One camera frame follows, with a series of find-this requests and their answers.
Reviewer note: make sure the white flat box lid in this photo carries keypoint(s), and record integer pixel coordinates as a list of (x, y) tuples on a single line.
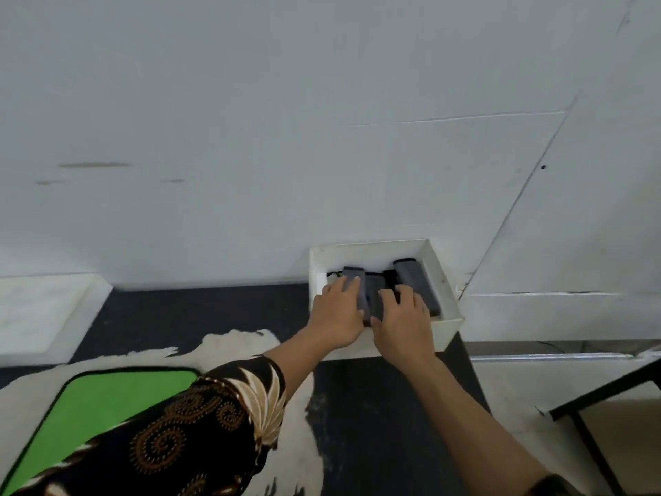
[(41, 315)]

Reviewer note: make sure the green microfibre cloth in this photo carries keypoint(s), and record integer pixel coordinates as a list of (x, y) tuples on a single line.
[(77, 408)]

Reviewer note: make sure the metal floor rail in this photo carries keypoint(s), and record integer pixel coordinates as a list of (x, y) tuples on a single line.
[(557, 357)]

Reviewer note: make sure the person's patterned sleeve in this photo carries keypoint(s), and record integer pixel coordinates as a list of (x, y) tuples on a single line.
[(175, 433), (552, 486)]

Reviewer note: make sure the white box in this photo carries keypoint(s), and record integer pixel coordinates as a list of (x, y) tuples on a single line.
[(449, 325)]

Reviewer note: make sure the person's patterned right sleeve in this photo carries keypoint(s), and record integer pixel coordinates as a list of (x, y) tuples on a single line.
[(552, 486)]

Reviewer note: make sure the yellow grey cloth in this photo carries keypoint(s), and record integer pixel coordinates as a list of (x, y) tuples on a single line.
[(418, 284)]

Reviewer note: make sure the person's right hand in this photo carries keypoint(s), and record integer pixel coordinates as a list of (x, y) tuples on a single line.
[(405, 335)]

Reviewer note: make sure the black stool frame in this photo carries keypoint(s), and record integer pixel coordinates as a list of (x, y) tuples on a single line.
[(588, 433)]

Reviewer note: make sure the person's left forearm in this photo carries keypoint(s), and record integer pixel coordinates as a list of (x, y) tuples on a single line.
[(299, 364)]

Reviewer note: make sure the person's patterned left sleeve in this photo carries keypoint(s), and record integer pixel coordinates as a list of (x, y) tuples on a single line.
[(175, 433)]

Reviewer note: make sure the person's left hand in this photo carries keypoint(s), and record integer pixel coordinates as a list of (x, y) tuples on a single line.
[(335, 317)]

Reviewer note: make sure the person's right forearm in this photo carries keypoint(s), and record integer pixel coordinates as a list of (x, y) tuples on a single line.
[(475, 433)]

